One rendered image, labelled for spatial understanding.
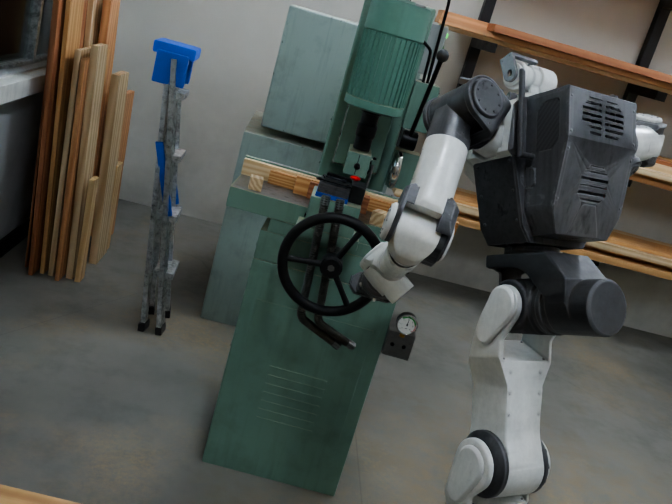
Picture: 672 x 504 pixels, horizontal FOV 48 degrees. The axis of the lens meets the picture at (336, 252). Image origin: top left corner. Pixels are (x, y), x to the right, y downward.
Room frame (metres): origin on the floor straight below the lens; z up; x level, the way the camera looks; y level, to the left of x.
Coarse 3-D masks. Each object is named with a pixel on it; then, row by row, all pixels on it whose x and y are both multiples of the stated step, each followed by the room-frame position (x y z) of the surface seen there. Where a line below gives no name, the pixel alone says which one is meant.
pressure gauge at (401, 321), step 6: (408, 312) 2.04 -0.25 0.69; (402, 318) 2.01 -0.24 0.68; (408, 318) 2.01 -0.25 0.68; (414, 318) 2.01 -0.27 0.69; (396, 324) 2.01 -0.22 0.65; (402, 324) 2.01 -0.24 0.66; (408, 324) 2.01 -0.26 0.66; (414, 324) 2.01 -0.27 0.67; (402, 330) 2.01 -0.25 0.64; (408, 330) 2.01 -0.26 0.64; (414, 330) 2.01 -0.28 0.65; (402, 336) 2.03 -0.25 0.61
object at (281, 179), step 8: (272, 176) 2.21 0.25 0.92; (280, 176) 2.22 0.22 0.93; (288, 176) 2.22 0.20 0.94; (296, 176) 2.23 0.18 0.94; (280, 184) 2.22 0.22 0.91; (288, 184) 2.22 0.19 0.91; (376, 200) 2.23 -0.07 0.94; (368, 208) 2.22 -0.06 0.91; (376, 208) 2.23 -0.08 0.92; (384, 208) 2.23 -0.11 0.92; (456, 224) 2.23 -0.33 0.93
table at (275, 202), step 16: (240, 176) 2.20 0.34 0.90; (240, 192) 2.06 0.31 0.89; (256, 192) 2.07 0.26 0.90; (272, 192) 2.12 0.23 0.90; (288, 192) 2.17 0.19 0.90; (240, 208) 2.06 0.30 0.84; (256, 208) 2.06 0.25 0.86; (272, 208) 2.06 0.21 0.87; (288, 208) 2.06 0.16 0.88; (304, 208) 2.06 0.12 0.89; (368, 224) 2.07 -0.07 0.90
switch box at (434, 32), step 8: (432, 24) 2.51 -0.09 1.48; (432, 32) 2.51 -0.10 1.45; (432, 40) 2.51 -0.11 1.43; (440, 40) 2.51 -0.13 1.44; (432, 48) 2.51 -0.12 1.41; (440, 48) 2.51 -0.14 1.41; (424, 56) 2.51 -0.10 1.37; (432, 56) 2.51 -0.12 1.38; (424, 64) 2.51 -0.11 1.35; (432, 72) 2.51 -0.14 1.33
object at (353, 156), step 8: (352, 144) 2.30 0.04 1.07; (352, 152) 2.18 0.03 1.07; (360, 152) 2.20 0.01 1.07; (368, 152) 2.24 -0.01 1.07; (352, 160) 2.18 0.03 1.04; (360, 160) 2.18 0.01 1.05; (368, 160) 2.18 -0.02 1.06; (344, 168) 2.18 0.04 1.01; (352, 168) 2.18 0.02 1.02; (360, 168) 2.18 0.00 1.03; (360, 176) 2.18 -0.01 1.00
